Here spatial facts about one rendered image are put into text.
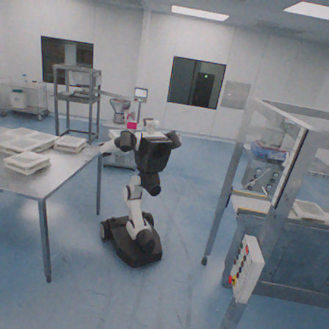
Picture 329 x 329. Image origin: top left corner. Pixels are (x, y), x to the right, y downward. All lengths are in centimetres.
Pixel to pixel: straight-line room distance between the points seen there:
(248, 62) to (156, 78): 241
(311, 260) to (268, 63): 546
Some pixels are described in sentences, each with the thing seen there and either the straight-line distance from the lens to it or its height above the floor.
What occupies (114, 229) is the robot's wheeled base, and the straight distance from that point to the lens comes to 258.
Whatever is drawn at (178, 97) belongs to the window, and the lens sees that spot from 658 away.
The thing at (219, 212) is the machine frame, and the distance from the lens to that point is 222.
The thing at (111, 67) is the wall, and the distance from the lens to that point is 666.
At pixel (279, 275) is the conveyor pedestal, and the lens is 247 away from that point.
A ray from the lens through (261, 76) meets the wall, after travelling 697.
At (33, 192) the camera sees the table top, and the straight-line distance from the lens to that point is 186.
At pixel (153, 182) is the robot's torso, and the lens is 198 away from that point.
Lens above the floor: 183
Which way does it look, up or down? 24 degrees down
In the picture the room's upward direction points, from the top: 10 degrees clockwise
